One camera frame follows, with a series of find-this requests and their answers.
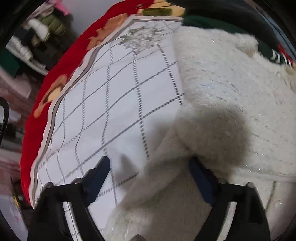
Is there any white fluffy sweater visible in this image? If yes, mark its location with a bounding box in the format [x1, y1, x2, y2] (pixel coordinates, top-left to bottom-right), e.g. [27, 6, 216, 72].
[103, 26, 295, 240]

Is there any clothes rack with hanging clothes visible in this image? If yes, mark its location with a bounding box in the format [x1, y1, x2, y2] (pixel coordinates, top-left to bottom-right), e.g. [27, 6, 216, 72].
[1, 1, 75, 77]

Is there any white floral grid bedsheet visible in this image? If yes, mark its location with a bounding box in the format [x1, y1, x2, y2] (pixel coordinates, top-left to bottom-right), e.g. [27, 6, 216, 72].
[29, 16, 185, 232]

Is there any dark green striped garment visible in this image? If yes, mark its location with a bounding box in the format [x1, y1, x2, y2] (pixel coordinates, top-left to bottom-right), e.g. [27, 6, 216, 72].
[183, 15, 295, 68]

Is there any red floral blanket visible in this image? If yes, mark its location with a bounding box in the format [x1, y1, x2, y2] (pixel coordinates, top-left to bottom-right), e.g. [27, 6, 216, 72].
[21, 1, 183, 203]

